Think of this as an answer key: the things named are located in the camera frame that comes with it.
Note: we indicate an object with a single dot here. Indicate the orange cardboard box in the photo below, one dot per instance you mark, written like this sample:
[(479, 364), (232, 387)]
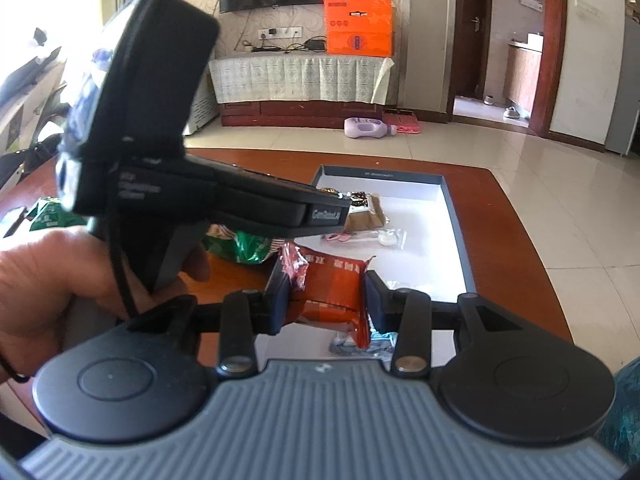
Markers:
[(357, 25)]

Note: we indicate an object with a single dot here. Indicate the green striped snack bag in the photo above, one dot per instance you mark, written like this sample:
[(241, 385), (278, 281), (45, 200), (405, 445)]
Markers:
[(50, 217), (245, 250)]

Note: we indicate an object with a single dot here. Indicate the clear seed packet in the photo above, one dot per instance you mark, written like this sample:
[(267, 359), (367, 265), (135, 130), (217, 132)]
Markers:
[(380, 346)]

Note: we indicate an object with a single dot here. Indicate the brown wooden door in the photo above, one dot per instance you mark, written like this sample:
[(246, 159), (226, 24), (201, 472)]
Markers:
[(482, 35)]

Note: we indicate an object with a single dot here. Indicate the teal patterned cloth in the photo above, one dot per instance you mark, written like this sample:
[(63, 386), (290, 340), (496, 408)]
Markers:
[(625, 410)]

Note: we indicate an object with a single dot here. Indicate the blue cardboard box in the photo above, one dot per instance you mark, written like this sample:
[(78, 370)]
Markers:
[(425, 240)]

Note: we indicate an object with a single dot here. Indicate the person's left hand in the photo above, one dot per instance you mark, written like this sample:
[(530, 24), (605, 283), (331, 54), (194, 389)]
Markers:
[(55, 290)]

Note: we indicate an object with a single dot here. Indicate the pale slipper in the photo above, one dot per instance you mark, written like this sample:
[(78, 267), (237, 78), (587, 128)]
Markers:
[(511, 112)]

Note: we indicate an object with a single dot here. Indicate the grey refrigerator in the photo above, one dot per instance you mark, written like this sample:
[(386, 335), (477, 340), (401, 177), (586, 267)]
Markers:
[(625, 90)]

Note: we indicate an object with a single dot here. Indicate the white wall outlet strip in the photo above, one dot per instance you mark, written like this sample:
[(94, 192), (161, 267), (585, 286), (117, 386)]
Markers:
[(280, 32)]

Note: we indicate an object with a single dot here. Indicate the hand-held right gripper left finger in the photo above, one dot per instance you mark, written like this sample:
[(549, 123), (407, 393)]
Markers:
[(280, 302)]

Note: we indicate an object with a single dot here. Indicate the pale patterned cabinet cloth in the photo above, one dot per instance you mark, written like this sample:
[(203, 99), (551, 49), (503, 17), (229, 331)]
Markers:
[(300, 77)]

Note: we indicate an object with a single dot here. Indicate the beige snack packet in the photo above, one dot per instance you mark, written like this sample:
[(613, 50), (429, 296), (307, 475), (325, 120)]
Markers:
[(367, 220)]

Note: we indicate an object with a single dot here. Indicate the dark twisted-wrapper candy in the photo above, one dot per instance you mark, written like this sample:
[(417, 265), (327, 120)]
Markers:
[(357, 196)]

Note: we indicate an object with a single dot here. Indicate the black chair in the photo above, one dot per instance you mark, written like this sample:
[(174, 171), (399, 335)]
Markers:
[(45, 152)]

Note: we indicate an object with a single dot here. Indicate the orange snack packet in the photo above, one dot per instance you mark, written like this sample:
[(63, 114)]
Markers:
[(330, 280)]

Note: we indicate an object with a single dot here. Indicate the pink lollipop packet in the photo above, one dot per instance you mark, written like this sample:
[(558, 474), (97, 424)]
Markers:
[(385, 238)]

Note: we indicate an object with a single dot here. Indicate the purple plastic bottle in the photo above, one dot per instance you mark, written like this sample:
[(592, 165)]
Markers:
[(367, 127)]

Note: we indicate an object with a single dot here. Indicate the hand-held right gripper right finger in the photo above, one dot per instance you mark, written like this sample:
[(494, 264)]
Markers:
[(375, 302)]

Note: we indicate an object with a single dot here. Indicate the dark wooden tv cabinet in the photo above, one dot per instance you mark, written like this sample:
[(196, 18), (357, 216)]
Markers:
[(300, 114)]

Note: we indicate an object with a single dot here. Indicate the wooden kitchen cabinet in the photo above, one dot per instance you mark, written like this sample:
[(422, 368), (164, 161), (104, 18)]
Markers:
[(522, 75)]

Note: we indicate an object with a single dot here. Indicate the black power adapter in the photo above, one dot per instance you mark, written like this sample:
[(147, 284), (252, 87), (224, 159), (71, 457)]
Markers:
[(315, 45)]

